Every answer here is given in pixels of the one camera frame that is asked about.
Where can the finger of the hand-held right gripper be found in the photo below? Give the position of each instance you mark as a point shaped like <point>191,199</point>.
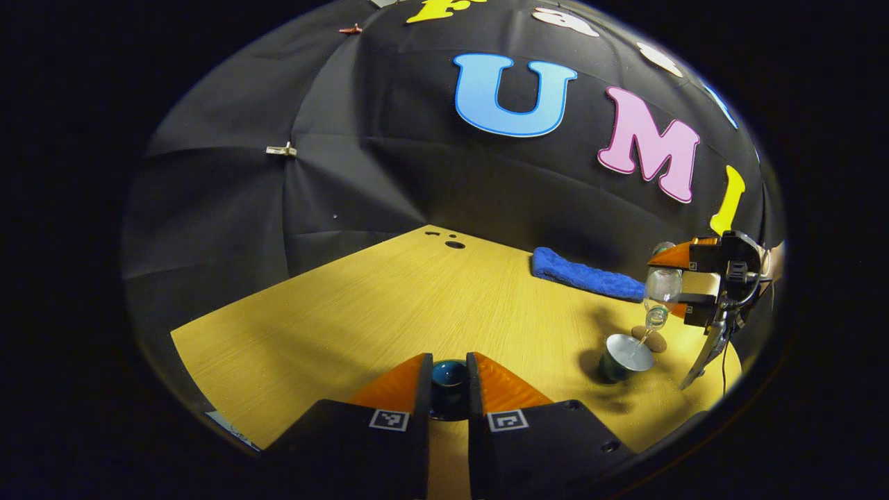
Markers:
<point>705,257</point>
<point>701,298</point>

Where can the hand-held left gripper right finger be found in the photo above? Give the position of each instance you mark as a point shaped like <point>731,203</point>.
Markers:
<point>476,444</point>

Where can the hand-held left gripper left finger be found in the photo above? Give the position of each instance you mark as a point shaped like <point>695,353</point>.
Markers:
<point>420,444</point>

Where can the clear plastic water bottle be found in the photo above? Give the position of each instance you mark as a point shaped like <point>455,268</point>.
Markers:
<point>662,288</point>

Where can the brown round coaster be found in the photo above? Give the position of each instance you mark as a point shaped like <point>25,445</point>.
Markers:
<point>656,342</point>

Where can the teal teacup lid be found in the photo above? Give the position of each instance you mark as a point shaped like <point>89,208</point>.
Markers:
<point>449,378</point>

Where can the teal teacup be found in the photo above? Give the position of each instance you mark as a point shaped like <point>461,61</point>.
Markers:
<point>625,357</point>

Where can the blue towel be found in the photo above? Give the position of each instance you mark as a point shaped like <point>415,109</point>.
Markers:
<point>583,276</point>

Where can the black backdrop cloth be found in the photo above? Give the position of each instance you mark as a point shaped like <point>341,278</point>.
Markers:
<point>389,180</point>

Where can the white clip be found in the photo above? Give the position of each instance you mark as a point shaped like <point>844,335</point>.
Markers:
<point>281,149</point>

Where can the red clip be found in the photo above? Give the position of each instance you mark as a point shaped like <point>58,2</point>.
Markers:
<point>351,29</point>

